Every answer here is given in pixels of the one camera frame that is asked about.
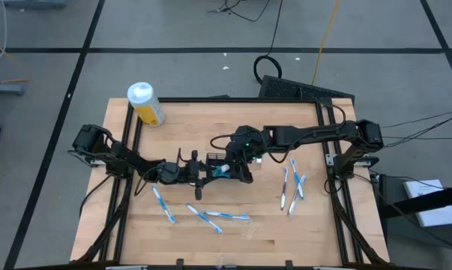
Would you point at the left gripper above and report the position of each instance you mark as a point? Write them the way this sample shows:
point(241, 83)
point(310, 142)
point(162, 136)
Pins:
point(192, 173)

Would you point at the yellow white wipes canister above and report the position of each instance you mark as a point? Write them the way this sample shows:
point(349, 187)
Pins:
point(147, 108)

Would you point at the grey metal foot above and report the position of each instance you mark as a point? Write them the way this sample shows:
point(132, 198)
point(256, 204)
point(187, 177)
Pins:
point(4, 89)
point(34, 3)

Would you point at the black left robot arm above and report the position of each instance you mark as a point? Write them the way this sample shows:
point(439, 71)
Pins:
point(132, 159)

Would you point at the black perforated metal panel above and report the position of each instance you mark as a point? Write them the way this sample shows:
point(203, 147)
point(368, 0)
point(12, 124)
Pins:
point(285, 88)

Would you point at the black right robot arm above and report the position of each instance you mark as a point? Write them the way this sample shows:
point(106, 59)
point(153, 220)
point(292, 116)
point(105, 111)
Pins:
point(315, 134)

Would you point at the small black table clamp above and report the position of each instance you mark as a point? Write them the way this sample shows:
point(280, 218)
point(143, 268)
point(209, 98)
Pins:
point(179, 263)
point(289, 264)

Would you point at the empty clear plastic wrapper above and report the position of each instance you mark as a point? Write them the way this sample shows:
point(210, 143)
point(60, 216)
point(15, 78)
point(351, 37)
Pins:
point(252, 230)

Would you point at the black aluminium table frame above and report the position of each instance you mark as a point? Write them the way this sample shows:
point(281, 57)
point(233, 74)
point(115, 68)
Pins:
point(188, 100)

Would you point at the white booklet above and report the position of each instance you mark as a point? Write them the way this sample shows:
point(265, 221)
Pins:
point(441, 216)

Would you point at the black metal beam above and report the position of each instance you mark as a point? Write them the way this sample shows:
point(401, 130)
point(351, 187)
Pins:
point(416, 202)

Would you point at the silver aluminium bar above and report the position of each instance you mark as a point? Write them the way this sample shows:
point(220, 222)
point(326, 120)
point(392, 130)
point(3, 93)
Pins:
point(328, 268)
point(126, 267)

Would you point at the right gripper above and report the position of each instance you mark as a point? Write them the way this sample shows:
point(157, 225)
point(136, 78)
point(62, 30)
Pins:
point(248, 144)

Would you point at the blue white toothbrush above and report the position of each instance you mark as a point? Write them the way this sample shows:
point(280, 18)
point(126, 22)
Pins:
point(203, 217)
point(162, 204)
point(225, 215)
point(296, 180)

